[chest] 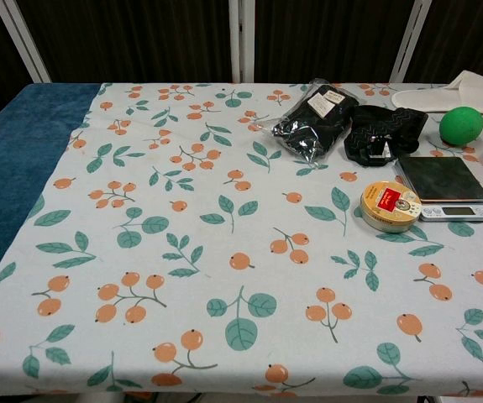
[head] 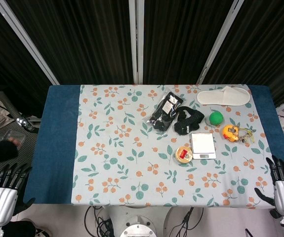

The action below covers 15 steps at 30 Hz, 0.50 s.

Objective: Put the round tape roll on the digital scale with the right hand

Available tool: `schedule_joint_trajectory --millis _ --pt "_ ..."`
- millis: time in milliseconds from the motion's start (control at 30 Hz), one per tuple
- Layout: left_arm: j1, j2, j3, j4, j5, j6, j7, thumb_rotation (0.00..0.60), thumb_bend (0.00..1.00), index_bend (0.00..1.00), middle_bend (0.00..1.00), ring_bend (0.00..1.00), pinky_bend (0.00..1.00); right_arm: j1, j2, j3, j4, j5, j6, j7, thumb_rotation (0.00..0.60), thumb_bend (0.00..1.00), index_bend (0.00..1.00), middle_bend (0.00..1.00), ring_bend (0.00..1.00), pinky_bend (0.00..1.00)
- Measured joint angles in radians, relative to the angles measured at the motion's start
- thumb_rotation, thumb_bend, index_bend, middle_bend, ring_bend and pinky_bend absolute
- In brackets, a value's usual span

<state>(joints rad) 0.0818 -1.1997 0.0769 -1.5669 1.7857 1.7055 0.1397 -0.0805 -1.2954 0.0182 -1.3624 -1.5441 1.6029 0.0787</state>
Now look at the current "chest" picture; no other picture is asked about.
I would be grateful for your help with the black folded cloth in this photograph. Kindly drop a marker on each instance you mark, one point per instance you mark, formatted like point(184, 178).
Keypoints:
point(375, 134)

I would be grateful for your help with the digital kitchen scale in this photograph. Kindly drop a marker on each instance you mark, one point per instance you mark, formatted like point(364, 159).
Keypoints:
point(442, 176)

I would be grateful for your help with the green ball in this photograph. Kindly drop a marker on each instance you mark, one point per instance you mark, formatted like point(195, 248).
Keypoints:
point(461, 126)

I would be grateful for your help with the black socks in plastic bag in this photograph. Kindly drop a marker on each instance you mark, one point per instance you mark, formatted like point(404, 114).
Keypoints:
point(308, 126)

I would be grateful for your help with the white disposable slipper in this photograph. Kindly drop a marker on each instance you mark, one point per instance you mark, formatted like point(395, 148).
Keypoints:
point(434, 101)

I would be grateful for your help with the black curtain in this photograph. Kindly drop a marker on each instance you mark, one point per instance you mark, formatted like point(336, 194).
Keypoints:
point(140, 38)

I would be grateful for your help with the white frame pole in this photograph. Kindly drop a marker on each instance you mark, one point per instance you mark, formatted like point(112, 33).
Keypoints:
point(411, 38)
point(242, 38)
point(22, 38)

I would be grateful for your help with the floral fruit print tablecloth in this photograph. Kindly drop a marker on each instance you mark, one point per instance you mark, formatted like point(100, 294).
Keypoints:
point(224, 252)

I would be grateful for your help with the round yellow tin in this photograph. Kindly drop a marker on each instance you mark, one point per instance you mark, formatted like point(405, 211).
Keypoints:
point(388, 205)

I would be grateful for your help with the blue plush table cover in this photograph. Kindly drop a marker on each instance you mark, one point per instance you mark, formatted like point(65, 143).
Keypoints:
point(14, 168)

